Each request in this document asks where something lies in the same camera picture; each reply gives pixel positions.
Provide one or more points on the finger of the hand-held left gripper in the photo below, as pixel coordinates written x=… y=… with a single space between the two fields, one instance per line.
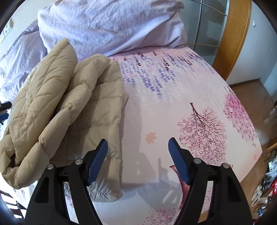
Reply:
x=5 y=105

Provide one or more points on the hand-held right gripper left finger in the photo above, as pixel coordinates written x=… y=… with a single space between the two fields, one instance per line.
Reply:
x=97 y=160

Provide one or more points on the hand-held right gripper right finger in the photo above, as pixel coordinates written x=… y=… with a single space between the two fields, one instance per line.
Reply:
x=178 y=158

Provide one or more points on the cream puffer jacket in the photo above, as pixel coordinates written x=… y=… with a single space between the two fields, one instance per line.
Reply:
x=54 y=112

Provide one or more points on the lilac pillow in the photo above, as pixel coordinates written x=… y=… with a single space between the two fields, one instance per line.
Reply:
x=108 y=23
x=19 y=60

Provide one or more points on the bed with floral pink sheet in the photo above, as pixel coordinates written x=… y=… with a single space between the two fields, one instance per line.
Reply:
x=173 y=97

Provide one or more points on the pile of floor clutter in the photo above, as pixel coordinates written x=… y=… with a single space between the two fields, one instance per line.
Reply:
x=267 y=186

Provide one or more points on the dark slatted chair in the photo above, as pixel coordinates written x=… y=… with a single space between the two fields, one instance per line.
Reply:
x=10 y=207

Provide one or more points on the wooden framed glass door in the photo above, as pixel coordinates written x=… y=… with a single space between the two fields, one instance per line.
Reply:
x=233 y=36

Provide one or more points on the white wall socket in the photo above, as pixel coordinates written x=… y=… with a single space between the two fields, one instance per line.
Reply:
x=254 y=23

